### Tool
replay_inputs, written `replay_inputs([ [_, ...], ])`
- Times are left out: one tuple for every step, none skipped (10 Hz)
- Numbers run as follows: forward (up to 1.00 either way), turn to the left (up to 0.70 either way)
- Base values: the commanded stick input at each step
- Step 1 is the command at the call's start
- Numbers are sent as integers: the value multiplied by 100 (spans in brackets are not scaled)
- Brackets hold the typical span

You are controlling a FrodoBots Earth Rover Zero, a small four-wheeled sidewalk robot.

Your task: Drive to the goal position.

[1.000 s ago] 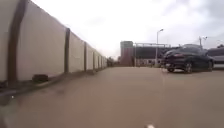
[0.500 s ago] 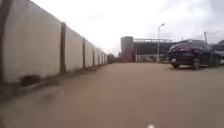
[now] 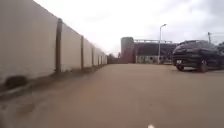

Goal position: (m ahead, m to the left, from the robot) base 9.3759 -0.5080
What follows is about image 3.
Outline building with round tower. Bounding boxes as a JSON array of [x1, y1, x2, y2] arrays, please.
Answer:
[[119, 36, 180, 65]]

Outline grey-brown paved road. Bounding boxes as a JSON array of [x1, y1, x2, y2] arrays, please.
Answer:
[[0, 63, 224, 128]]

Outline street lamp pole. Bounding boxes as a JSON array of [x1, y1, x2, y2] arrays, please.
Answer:
[[157, 23, 168, 65]]

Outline dark car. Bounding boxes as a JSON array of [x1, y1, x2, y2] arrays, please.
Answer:
[[171, 39, 224, 73]]

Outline pale panel wall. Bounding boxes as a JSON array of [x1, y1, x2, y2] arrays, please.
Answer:
[[0, 0, 109, 84]]

